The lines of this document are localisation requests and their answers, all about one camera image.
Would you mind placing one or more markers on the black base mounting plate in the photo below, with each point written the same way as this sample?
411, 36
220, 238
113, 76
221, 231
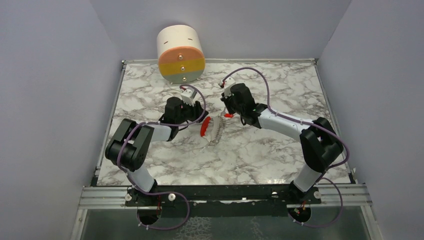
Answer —
181, 208

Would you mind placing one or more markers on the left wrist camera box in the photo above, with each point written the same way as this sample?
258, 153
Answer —
188, 97

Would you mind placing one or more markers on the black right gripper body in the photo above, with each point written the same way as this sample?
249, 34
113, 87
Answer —
231, 107

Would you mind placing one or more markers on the striped cylindrical drawer cabinet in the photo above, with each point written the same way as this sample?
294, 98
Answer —
180, 55

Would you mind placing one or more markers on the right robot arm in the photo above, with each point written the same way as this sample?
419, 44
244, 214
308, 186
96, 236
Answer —
319, 143

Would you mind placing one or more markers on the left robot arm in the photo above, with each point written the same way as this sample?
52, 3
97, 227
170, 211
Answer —
130, 143

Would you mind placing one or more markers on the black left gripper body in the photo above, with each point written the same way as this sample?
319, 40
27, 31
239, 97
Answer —
188, 113

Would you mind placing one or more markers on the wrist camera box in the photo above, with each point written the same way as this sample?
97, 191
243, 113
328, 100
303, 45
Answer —
226, 85
188, 97

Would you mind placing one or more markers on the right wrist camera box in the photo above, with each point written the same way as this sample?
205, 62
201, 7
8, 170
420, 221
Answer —
226, 85

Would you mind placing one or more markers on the aluminium frame rail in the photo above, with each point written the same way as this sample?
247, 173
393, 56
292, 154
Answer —
324, 195

